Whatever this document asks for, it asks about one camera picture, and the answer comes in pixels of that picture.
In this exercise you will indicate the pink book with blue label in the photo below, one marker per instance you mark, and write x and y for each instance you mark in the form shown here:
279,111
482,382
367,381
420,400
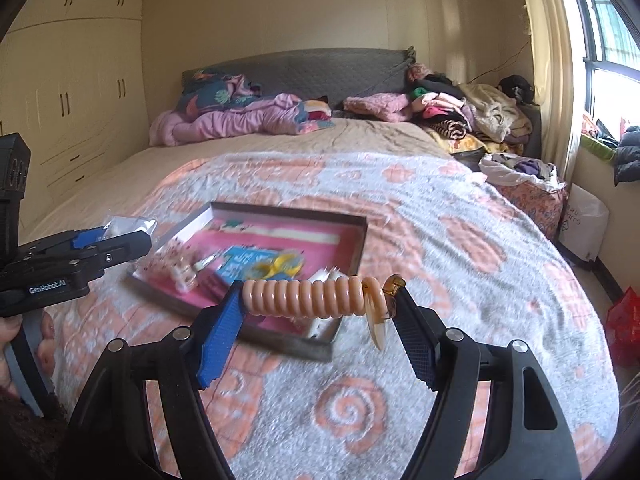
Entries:
320,232

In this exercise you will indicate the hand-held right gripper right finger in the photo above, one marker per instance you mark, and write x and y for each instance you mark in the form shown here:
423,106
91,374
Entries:
415,335

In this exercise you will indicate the black puffer jacket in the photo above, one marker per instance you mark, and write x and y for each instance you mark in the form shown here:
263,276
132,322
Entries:
627,155

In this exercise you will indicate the cream wardrobe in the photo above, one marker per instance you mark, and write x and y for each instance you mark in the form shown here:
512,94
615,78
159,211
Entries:
75,85

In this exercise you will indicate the grey padded headboard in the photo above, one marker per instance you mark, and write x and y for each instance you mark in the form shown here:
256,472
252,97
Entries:
310,70

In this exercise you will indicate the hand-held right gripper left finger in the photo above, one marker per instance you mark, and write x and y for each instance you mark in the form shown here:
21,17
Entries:
220,335

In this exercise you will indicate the beige bed sheet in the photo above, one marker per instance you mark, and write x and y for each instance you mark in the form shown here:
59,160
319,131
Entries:
350,135

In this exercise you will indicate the green cushion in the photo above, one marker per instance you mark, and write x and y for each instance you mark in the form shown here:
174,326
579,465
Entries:
595,149

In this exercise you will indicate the person's left forearm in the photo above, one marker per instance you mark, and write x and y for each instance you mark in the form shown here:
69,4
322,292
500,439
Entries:
25,440

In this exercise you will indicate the dark floral pillow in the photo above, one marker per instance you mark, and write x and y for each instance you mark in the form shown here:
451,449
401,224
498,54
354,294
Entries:
205,92

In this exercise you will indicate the floral bag of clothes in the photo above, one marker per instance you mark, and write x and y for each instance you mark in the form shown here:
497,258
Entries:
530,200

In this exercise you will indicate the red plastic bag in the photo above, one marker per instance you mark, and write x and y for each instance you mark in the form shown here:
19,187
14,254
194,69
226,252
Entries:
625,325

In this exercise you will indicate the grey shallow cardboard box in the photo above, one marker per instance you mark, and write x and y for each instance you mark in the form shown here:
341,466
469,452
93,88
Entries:
280,345

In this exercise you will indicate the barred window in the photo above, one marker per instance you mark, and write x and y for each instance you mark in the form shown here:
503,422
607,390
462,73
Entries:
615,35

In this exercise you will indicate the cream curtain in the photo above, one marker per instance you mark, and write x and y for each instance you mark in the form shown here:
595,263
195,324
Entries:
555,60

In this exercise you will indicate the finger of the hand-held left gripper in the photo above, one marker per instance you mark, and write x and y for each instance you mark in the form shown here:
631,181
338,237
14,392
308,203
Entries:
125,250
85,238

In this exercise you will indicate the pink quilt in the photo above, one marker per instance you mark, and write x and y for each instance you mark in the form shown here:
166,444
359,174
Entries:
225,122

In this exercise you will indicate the small clear earring bag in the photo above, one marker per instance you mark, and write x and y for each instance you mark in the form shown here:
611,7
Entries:
120,224

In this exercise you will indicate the orange and grey blanket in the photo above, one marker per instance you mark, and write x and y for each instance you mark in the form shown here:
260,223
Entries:
425,240

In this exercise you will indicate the clear glitter pouch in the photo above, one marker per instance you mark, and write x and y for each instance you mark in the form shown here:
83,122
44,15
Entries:
165,260

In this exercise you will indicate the white shopping bag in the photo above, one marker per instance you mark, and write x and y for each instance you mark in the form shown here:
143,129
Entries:
582,225

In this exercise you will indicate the person's left hand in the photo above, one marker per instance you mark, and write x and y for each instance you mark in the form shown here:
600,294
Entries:
48,330

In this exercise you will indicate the black bag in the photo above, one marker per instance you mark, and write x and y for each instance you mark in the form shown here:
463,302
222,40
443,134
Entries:
517,87

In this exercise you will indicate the pile of clothes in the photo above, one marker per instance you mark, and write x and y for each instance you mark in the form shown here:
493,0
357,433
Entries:
450,110

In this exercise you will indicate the folded pink knitted sweater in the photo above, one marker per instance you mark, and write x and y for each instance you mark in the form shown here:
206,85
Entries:
375,105

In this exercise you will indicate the pearl hair claw clip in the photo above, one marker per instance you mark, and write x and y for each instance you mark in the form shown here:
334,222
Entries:
184,275

